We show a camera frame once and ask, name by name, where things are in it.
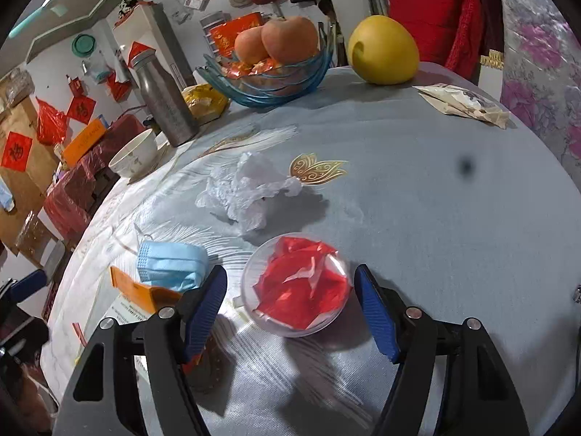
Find blue face mask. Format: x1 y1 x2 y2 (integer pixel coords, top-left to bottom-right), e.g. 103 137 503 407
137 240 210 292

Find orange medicine box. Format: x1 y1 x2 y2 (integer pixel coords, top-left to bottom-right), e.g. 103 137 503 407
109 267 182 314

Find white tissue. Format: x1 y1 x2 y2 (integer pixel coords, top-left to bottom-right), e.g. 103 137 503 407
195 152 302 235

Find grey white tablecloth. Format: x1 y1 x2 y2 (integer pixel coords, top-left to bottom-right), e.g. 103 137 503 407
40 68 580 435

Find red covered side table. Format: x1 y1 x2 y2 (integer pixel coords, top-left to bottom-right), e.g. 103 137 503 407
43 113 145 242

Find white ceramic bowl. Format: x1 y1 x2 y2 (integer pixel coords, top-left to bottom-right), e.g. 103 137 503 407
108 129 158 178

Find red fu paper on door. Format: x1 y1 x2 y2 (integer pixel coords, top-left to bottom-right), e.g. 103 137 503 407
1 131 32 172

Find orange long box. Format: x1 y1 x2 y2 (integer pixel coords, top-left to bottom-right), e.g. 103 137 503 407
62 118 107 167

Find steel thermos bottle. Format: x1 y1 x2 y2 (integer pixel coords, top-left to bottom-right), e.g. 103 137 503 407
131 48 200 148

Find yellow bag behind thermos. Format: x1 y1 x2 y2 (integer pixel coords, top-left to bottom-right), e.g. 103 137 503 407
181 84 229 125

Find white snack packet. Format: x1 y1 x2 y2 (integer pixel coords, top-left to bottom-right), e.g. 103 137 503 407
414 83 509 130

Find blue glass fruit bowl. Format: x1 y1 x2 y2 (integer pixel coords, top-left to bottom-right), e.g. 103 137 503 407
198 21 337 108

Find red fu paper on fridge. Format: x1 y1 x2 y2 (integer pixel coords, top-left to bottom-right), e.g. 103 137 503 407
128 41 155 68

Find yellow pomelo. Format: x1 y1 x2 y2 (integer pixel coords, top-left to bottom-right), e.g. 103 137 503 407
347 15 419 86

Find red gift box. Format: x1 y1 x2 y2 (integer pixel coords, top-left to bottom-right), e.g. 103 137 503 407
210 12 263 58

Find floral plastic sheet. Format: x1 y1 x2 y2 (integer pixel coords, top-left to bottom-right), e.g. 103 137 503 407
500 0 580 184

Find white refrigerator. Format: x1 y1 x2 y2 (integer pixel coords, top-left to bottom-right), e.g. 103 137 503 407
112 3 196 90

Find red cushion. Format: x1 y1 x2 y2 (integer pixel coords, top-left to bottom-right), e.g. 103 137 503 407
388 0 483 80

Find red plastic bag on wall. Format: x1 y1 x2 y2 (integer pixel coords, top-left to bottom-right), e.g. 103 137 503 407
36 98 68 147

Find green plate on wall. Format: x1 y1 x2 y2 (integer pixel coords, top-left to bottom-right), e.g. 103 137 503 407
71 33 97 58

